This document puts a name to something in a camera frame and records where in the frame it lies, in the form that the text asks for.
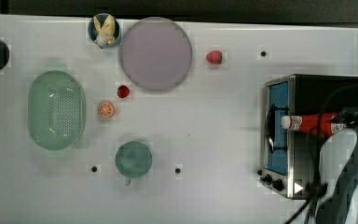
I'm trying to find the orange slice toy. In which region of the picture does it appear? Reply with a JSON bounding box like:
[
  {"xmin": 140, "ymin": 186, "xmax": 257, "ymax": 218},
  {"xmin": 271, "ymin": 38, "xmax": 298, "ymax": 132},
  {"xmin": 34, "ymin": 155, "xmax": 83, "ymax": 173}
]
[{"xmin": 98, "ymin": 102, "xmax": 116, "ymax": 119}]

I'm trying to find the green oval colander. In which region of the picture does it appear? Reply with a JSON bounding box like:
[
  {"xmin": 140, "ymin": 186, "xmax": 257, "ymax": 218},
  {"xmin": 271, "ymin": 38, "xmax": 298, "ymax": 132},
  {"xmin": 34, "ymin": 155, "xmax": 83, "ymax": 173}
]
[{"xmin": 27, "ymin": 71, "xmax": 86, "ymax": 150}]

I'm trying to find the red ketchup bottle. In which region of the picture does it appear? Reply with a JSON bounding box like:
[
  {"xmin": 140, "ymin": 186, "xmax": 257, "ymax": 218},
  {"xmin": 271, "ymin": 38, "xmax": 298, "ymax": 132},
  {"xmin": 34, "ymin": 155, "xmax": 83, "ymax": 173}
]
[{"xmin": 281, "ymin": 113, "xmax": 347, "ymax": 137}]

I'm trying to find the blue bowl with banana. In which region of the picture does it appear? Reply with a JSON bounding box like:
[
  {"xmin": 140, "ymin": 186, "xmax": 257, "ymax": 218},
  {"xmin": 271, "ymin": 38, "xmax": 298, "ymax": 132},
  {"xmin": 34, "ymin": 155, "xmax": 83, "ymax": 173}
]
[{"xmin": 88, "ymin": 13, "xmax": 121, "ymax": 49}]

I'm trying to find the red toy strawberry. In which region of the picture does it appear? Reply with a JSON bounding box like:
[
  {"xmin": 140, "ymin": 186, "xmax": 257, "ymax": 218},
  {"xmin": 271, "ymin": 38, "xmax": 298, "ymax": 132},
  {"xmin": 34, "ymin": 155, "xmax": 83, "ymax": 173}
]
[{"xmin": 117, "ymin": 85, "xmax": 131, "ymax": 99}]

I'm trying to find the lilac round plate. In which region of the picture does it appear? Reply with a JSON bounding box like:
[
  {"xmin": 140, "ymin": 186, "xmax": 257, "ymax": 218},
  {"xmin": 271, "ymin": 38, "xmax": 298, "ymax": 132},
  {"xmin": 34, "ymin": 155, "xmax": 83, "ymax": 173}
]
[{"xmin": 119, "ymin": 17, "xmax": 192, "ymax": 91}]

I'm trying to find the silver toaster oven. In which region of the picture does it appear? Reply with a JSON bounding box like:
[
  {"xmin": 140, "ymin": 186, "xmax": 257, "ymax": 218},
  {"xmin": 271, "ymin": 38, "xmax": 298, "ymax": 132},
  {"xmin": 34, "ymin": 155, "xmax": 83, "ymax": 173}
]
[{"xmin": 259, "ymin": 74, "xmax": 358, "ymax": 200}]

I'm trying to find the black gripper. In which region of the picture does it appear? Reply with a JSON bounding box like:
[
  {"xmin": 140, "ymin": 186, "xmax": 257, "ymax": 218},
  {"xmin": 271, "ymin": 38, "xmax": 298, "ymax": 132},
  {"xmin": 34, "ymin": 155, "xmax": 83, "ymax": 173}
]
[{"xmin": 332, "ymin": 107, "xmax": 358, "ymax": 125}]

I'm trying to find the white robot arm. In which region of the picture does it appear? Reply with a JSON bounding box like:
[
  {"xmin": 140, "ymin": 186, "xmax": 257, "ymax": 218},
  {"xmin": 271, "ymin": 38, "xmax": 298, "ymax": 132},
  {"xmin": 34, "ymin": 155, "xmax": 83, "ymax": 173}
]
[{"xmin": 315, "ymin": 109, "xmax": 358, "ymax": 224}]

